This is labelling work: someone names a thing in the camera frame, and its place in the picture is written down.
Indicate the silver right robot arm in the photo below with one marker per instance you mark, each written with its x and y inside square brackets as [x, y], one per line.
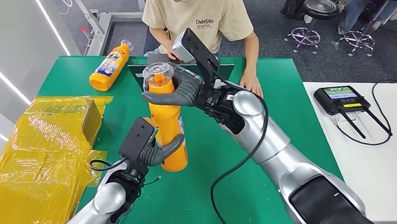
[275, 142]

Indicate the grey metal frame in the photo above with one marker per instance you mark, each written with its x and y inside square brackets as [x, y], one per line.
[99, 24]

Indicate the person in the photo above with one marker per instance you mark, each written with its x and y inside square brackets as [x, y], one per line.
[351, 10]
[196, 19]

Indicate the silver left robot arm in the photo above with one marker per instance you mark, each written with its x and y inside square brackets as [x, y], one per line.
[109, 198]

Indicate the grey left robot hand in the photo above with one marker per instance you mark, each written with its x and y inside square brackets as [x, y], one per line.
[152, 156]

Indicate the yellow wrapped cardboard box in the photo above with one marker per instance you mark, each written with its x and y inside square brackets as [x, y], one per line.
[39, 164]

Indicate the black remote controller with screen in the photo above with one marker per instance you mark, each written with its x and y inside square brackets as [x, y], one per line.
[338, 98]

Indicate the person's left forearm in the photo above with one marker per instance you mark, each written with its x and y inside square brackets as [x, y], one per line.
[251, 52]

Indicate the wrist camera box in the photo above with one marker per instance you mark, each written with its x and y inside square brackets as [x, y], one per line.
[136, 138]
[195, 48]

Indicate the person's right hand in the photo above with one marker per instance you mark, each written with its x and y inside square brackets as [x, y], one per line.
[172, 53]

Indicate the person's right forearm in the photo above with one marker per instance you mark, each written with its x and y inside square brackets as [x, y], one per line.
[160, 37]

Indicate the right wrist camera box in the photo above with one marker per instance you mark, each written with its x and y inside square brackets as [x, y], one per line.
[195, 48]

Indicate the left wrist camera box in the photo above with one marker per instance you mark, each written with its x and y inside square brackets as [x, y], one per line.
[136, 138]

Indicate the orange bottle with clear cap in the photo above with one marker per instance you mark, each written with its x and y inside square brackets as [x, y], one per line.
[169, 123]
[107, 69]

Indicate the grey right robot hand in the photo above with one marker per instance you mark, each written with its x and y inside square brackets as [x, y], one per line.
[189, 90]

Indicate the dark green laptop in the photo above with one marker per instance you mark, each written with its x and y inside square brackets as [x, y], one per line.
[132, 68]

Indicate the chrome stool base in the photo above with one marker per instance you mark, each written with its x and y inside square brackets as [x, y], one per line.
[358, 40]

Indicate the green table mat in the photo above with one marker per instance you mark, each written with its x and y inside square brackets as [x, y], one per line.
[194, 192]

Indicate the black stool with chrome base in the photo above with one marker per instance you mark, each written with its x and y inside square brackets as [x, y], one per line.
[321, 7]

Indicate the person's left hand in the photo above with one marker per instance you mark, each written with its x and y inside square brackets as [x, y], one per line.
[251, 83]

